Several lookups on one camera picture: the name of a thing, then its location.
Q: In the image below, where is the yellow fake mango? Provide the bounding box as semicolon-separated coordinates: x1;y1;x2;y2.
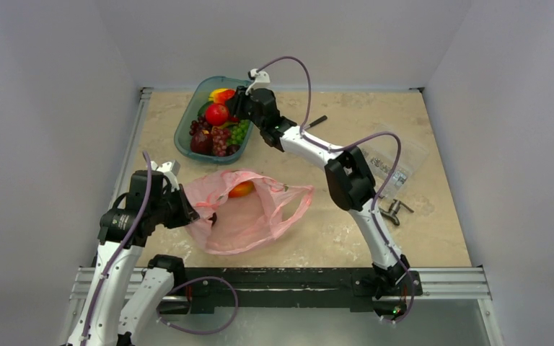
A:
208;88;228;102

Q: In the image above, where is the pink plastic bag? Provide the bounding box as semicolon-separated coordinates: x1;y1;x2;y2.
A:
184;169;315;255

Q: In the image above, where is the red orange fake mango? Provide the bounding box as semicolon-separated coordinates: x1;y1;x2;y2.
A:
228;181;255;198

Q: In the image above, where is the green fake avocado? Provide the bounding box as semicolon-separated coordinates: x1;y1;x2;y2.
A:
197;101;214;117

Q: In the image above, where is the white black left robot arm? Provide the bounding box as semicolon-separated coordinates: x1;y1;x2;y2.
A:
66;161;199;345

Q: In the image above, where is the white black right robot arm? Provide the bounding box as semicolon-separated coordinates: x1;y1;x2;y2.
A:
226;86;411;293

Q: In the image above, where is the green fake grape bunch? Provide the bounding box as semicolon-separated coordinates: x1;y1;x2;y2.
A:
227;120;250;146

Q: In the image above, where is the red fake grape bunch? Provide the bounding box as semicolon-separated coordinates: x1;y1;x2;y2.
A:
211;127;231;157

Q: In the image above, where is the dark fake plum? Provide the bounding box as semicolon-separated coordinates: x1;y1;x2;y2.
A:
226;144;240;156

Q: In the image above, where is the dark red fake apple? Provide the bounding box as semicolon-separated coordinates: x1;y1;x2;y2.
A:
190;130;214;156

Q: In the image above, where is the dark purple grape bunch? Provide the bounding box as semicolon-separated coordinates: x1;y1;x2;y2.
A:
189;116;213;136

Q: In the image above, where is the teal plastic basin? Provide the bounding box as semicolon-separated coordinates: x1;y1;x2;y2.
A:
174;76;253;165

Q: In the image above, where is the clear plastic screw box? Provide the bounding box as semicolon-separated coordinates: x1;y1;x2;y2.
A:
360;123;429;200

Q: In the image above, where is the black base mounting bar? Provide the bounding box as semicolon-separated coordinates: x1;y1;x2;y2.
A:
159;267;423;316

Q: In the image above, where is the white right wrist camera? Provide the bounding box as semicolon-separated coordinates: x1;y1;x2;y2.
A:
245;68;271;95

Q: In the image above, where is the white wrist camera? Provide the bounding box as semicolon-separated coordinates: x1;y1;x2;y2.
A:
151;160;180;192
245;68;271;95

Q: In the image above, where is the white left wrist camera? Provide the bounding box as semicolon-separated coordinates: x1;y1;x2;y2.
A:
151;160;180;192

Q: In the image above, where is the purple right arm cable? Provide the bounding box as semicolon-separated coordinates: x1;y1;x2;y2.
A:
257;56;416;326

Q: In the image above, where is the small black handled hammer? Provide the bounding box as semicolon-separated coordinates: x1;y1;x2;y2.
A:
303;115;327;130

